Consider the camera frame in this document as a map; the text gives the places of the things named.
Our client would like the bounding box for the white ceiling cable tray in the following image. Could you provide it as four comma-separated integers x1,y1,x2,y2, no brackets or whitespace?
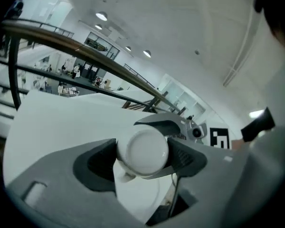
222,7,263,88

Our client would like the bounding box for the person's right forearm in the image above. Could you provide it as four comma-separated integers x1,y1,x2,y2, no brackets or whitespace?
231,139,245,150

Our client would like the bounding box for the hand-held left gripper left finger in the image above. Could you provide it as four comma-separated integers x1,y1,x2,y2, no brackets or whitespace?
4,138,147,228

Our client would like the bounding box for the black balcony railing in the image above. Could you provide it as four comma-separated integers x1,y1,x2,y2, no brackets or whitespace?
123,64,155,88

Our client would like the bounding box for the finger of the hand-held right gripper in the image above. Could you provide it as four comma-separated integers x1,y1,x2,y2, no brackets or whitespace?
134,114,188,128
165,127,188,140

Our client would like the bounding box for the white cup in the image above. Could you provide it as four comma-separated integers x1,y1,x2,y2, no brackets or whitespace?
113,128,170,184

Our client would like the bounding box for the bright ceiling light panel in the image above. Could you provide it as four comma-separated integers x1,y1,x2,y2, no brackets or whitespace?
248,109,266,119

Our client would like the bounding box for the black railing with wooden handrail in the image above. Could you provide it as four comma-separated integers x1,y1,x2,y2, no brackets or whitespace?
0,18,188,118

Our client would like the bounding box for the black body-worn device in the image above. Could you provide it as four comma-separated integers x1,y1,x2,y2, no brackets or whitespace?
241,106,276,143

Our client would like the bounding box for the black framed glass window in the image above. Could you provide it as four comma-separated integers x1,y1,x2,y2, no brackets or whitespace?
84,31,121,59

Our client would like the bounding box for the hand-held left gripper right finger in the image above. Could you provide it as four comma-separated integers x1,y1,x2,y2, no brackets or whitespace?
142,138,258,228

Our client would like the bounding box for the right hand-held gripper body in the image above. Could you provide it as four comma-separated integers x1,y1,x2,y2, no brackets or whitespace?
187,122,230,150

